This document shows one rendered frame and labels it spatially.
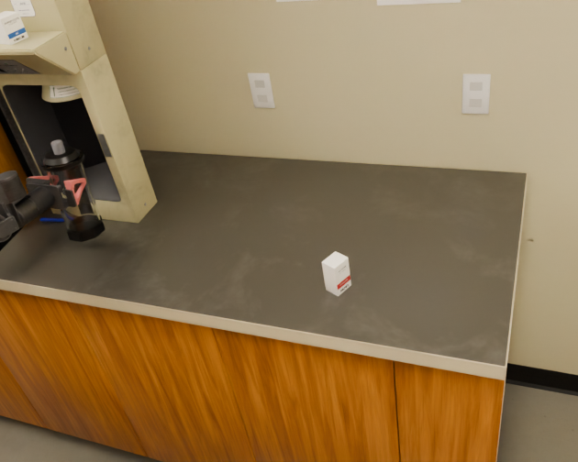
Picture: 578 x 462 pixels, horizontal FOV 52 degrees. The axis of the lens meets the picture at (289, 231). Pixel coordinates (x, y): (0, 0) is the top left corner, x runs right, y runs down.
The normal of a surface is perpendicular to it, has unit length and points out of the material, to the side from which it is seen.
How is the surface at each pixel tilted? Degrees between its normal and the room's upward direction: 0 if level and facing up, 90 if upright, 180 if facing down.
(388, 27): 90
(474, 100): 90
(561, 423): 0
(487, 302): 1
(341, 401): 90
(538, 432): 0
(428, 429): 90
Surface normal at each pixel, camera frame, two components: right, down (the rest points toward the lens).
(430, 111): -0.35, 0.61
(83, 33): 0.93, 0.10
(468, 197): -0.15, -0.79
